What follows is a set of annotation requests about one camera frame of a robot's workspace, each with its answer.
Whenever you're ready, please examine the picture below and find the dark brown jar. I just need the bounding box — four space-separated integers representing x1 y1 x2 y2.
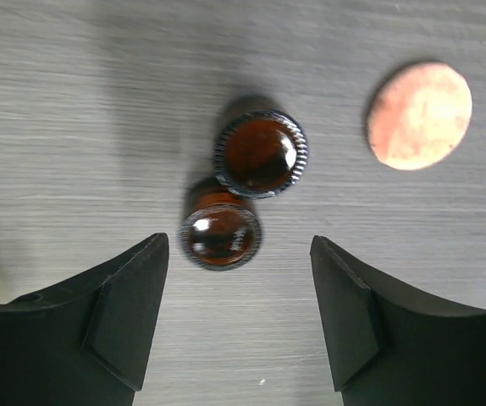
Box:
213 94 309 200
178 177 262 272

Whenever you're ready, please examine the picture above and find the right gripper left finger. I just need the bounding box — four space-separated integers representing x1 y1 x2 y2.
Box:
0 233 169 405

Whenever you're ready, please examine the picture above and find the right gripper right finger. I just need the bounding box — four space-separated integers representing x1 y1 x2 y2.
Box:
310 236 486 405

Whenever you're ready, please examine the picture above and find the dark brown jar front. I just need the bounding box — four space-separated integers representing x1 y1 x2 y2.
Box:
178 177 262 272

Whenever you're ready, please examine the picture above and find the pink powder puff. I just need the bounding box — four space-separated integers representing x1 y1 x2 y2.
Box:
366 62 472 171

